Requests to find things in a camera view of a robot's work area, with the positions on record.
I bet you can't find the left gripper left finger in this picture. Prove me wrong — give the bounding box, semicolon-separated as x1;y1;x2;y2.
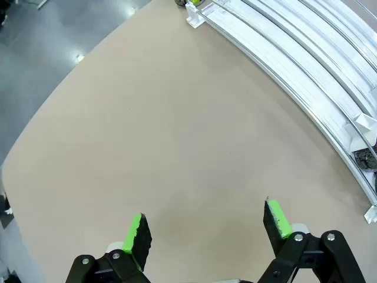
65;212;153;283

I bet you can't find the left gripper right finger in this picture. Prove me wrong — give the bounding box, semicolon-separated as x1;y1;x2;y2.
256;199;368;283

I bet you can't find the clear can dispenser rack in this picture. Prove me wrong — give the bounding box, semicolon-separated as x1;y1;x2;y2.
185;0;377;226

